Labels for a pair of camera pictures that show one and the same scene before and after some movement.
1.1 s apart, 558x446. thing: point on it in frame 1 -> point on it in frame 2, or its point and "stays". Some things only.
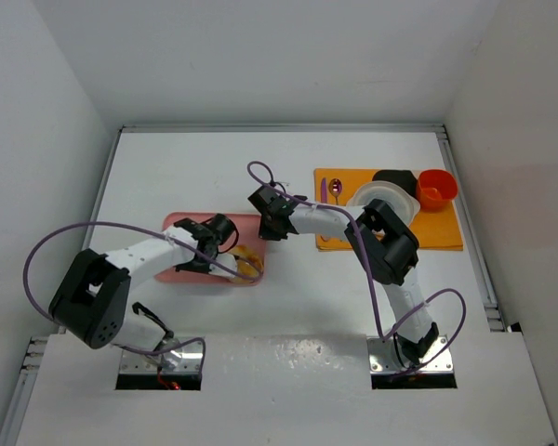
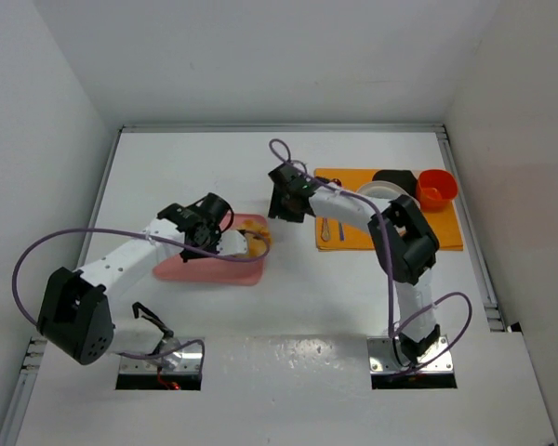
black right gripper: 270,228 -> 282,204
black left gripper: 197,262 -> 200,243
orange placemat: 434,229 stays
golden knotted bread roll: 248,264 -> 256,246
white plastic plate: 395,195 stays
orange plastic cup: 436,189 stays
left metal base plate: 185,358 stays
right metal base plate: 385,359 stays
